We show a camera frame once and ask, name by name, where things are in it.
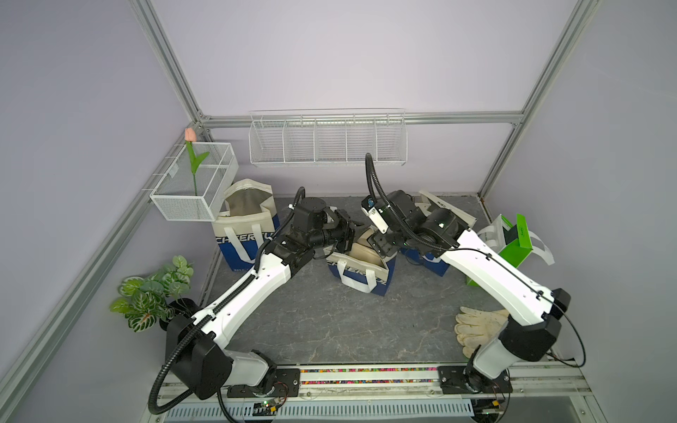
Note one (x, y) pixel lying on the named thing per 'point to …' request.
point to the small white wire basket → (174, 194)
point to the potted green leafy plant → (157, 298)
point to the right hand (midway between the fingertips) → (383, 229)
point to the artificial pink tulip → (196, 160)
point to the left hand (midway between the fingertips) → (374, 225)
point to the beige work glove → (476, 327)
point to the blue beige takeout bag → (248, 218)
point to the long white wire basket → (328, 137)
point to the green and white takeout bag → (512, 241)
